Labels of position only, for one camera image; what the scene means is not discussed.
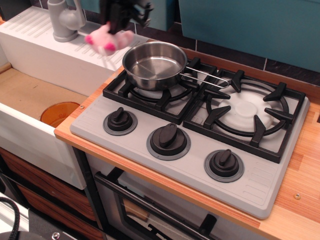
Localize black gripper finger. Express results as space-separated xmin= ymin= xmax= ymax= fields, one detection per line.
xmin=99 ymin=0 xmax=112 ymax=25
xmin=107 ymin=9 xmax=131 ymax=35

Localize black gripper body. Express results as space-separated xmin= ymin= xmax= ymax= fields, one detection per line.
xmin=110 ymin=0 xmax=154 ymax=27

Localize pink stuffed pig toy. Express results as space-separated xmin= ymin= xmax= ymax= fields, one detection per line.
xmin=84 ymin=21 xmax=135 ymax=70

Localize stainless steel pan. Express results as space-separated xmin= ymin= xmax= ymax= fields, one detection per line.
xmin=122 ymin=41 xmax=227 ymax=91

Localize black left stove knob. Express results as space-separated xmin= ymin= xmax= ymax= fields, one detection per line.
xmin=103 ymin=107 xmax=138 ymax=136

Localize black stove knob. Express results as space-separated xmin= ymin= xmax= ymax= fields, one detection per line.
xmin=204 ymin=149 xmax=245 ymax=183
xmin=103 ymin=107 xmax=138 ymax=136
xmin=146 ymin=123 xmax=191 ymax=161

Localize black middle stove knob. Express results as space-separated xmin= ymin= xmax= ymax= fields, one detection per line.
xmin=146 ymin=123 xmax=191 ymax=161

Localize grey toy stove top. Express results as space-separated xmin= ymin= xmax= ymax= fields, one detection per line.
xmin=69 ymin=46 xmax=311 ymax=220

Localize black right stove knob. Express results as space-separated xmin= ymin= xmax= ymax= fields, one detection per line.
xmin=204 ymin=149 xmax=245 ymax=183

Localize grey toy faucet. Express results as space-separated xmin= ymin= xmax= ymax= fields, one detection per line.
xmin=47 ymin=0 xmax=86 ymax=43

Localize white toy sink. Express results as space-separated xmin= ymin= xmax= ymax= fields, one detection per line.
xmin=0 ymin=5 xmax=150 ymax=191

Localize black left burner grate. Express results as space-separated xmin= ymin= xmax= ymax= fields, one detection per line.
xmin=102 ymin=57 xmax=218 ymax=125

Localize black burner grate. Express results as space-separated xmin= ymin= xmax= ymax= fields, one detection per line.
xmin=102 ymin=57 xmax=218 ymax=125
xmin=183 ymin=69 xmax=310 ymax=164

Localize black right burner grate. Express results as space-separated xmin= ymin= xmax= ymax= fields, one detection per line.
xmin=183 ymin=69 xmax=310 ymax=164

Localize wooden drawer fronts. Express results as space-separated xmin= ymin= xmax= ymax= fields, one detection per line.
xmin=0 ymin=148 xmax=107 ymax=240

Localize oven door with handle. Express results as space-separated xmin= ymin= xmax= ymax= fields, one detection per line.
xmin=93 ymin=166 xmax=226 ymax=240

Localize black braided cable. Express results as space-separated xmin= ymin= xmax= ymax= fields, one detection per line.
xmin=0 ymin=196 xmax=21 ymax=235

